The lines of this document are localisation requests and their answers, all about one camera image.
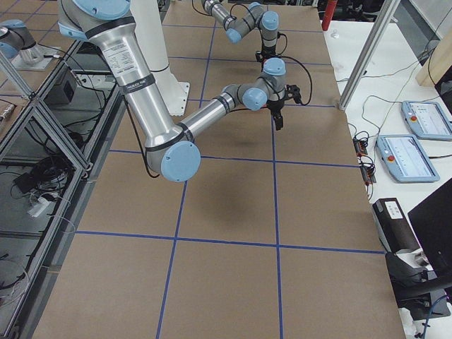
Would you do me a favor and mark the black computer monitor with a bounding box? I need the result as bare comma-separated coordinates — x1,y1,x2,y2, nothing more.
385,181,451,320

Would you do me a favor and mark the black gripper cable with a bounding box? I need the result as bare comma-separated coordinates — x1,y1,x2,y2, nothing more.
278,54,314,107

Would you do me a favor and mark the teach pendant tablet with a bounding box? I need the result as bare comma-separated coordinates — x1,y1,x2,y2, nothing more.
376,134,440,183
401,101,451,141

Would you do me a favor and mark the red circuit board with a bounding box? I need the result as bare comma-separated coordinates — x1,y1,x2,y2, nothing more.
352,138,368,157

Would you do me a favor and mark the red cylinder bottle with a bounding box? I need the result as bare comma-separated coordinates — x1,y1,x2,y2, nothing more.
321,0,338,32

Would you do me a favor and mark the black power adapter box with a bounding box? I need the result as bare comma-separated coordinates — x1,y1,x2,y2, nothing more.
372,198,420,254

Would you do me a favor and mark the aluminium frame post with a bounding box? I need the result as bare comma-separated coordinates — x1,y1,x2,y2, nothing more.
338,0,400,111

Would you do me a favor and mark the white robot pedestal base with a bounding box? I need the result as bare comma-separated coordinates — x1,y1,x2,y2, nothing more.
131,0,190,117

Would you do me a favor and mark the teach pendant tablet far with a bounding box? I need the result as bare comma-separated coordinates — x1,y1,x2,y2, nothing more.
401,101,451,141

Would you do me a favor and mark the teach pendant tablet near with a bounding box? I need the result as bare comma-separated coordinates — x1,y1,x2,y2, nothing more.
376,134,440,183

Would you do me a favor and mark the aluminium frame rack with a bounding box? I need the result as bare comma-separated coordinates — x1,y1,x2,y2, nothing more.
1,42,124,338

